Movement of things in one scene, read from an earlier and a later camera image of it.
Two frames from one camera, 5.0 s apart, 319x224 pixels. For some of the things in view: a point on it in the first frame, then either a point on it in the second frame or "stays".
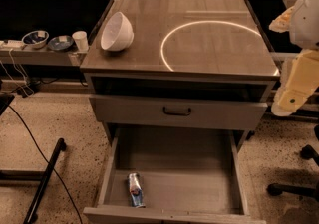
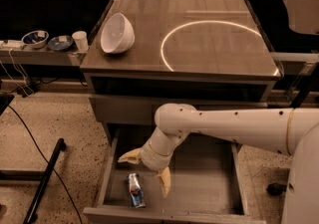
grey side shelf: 39,57 stays
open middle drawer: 190,176 stays
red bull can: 136,190 stays
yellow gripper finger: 282,22 -> 134,156
